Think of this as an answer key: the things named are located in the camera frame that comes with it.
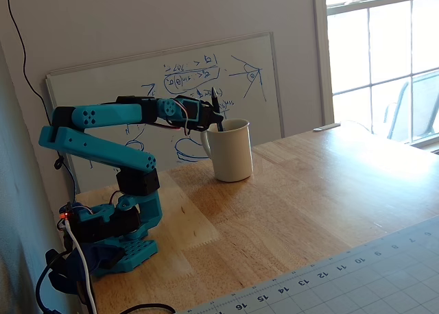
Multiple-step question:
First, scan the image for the black teal gripper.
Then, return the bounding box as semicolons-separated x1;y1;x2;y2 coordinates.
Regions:
176;96;226;134

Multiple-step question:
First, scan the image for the black silver pen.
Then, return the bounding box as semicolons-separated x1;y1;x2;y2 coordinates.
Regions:
211;86;225;132

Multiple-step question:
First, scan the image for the white ceramic mug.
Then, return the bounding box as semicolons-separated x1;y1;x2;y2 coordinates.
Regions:
200;118;254;183

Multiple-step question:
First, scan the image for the small white flat strip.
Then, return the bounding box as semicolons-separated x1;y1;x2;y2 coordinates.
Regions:
313;122;342;132

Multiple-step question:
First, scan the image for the whiteboard with blue writing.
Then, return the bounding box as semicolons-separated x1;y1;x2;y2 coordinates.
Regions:
45;32;284;195

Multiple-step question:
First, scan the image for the blue table clamp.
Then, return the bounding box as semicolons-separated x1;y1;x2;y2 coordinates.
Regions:
47;242;121;294

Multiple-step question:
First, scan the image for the outdoor patio chair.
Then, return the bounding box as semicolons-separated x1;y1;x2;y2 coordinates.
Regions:
381;68;439;144

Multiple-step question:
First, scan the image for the grey gridded cutting mat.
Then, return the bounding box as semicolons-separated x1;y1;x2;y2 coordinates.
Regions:
178;216;439;314

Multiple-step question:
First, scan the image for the white window frame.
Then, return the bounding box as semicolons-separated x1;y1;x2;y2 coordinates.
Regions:
311;0;439;154

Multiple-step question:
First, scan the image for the white USB cable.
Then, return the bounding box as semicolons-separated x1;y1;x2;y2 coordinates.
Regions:
64;220;99;314

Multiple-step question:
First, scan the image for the black power cable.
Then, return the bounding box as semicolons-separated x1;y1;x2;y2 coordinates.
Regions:
117;302;176;314

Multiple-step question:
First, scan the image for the black wall cable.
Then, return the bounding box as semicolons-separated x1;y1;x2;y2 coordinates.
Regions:
5;0;77;195

